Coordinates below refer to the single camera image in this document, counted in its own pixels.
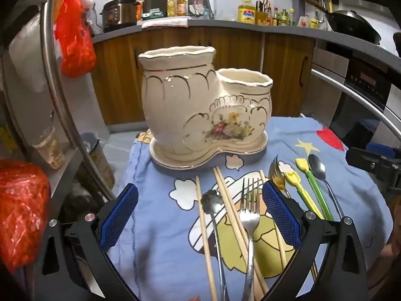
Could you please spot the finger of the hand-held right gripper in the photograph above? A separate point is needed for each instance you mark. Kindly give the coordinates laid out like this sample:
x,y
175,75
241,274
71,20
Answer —
x,y
372,166

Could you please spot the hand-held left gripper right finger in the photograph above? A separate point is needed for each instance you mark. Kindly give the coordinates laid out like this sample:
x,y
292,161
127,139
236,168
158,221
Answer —
x,y
282,216

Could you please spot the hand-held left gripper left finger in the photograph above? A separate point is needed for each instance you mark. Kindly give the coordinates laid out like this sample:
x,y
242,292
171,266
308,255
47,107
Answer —
x,y
120,216

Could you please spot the yellow plastic spoon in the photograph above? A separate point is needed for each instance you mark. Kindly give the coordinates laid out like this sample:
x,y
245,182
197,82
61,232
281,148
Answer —
x,y
300,191

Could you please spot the silver metal fork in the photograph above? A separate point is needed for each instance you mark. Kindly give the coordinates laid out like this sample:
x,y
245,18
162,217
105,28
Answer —
x,y
249,222

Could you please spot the wooden chopstick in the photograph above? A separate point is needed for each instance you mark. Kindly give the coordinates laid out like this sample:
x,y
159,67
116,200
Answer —
x,y
230,213
279,250
233,200
205,235

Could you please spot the cream floral ceramic utensil holder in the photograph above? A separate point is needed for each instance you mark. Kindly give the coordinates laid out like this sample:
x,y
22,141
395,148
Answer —
x,y
188,100

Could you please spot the blue cartoon printed cloth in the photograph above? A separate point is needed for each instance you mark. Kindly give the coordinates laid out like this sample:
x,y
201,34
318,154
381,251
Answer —
x,y
156,200

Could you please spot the gold metal fork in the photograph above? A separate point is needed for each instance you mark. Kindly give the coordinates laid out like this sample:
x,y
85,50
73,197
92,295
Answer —
x,y
277,172

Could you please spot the silver metal spoon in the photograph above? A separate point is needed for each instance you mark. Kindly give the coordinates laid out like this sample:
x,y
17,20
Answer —
x,y
316,164

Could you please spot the flower-shaped metal spoon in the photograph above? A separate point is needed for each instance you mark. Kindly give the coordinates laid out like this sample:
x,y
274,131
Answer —
x,y
213,203

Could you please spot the built-in oven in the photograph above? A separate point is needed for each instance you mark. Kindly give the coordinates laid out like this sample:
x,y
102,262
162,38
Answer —
x,y
360,94

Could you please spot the cream ceramic holder saucer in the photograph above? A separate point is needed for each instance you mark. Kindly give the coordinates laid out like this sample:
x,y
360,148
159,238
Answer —
x,y
175,161

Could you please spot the clear glass cup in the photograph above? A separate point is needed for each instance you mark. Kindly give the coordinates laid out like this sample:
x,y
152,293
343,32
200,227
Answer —
x,y
50,147

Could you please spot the red mesh bag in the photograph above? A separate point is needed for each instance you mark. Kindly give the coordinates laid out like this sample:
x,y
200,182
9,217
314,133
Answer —
x,y
22,210

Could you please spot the wooden kitchen cabinet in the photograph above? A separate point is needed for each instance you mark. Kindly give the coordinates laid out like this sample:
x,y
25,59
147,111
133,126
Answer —
x,y
119,78

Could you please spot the black wok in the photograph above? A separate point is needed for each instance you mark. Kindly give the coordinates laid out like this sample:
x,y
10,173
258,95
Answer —
x,y
351,22

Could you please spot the metal storage rack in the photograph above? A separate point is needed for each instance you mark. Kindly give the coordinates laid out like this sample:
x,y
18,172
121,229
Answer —
x,y
37,94

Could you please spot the yellow sauce bottle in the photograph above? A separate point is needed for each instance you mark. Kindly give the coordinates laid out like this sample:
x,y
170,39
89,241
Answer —
x,y
314,23

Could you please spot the white sauce bottle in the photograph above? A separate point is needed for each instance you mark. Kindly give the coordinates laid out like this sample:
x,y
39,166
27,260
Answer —
x,y
302,22

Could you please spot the red plastic bag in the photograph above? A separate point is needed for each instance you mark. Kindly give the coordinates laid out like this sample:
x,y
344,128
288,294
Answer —
x,y
75,37

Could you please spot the yellow knife block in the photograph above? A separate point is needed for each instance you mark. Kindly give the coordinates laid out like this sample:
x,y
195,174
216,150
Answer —
x,y
261,17

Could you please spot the yellow oil container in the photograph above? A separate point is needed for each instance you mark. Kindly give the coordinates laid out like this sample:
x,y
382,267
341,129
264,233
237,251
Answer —
x,y
247,14

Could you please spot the white towel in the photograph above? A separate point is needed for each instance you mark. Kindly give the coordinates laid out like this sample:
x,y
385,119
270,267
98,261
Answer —
x,y
164,22

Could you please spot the electric pressure cooker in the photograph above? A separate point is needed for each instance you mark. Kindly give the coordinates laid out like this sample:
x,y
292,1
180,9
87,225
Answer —
x,y
120,12

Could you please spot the cooking oil bottle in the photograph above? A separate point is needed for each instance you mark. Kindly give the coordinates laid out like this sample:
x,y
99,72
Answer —
x,y
180,6
170,6

